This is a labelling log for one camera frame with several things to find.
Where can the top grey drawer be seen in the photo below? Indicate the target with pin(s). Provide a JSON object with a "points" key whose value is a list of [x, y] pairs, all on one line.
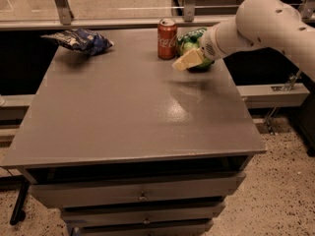
{"points": [[141, 190]]}

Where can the grey drawer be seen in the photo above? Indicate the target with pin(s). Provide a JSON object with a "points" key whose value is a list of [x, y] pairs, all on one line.
{"points": [[144, 214], [141, 190], [167, 228]]}

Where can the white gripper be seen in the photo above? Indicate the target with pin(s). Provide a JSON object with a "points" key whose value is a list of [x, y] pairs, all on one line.
{"points": [[209, 45]]}

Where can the middle grey drawer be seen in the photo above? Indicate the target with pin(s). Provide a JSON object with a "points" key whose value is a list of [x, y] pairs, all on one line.
{"points": [[144, 214]]}

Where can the green rice chip bag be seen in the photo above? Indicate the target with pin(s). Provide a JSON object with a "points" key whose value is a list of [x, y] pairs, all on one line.
{"points": [[190, 40]]}

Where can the grey drawer cabinet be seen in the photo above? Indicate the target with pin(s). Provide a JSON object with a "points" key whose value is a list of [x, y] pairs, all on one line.
{"points": [[126, 114]]}

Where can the bottom grey drawer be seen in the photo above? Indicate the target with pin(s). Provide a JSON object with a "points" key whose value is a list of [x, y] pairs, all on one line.
{"points": [[167, 228]]}

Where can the red coke can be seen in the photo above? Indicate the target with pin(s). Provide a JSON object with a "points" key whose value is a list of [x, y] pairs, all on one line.
{"points": [[166, 38]]}

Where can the black table leg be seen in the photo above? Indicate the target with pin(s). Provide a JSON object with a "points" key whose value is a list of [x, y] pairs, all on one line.
{"points": [[18, 213]]}

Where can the blue chip bag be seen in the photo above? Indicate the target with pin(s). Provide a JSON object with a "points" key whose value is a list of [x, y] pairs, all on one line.
{"points": [[85, 41]]}

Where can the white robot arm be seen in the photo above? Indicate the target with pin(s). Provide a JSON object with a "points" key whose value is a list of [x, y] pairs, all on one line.
{"points": [[257, 24]]}

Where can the grey metal railing frame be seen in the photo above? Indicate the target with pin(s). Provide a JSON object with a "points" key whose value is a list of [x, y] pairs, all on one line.
{"points": [[114, 14]]}

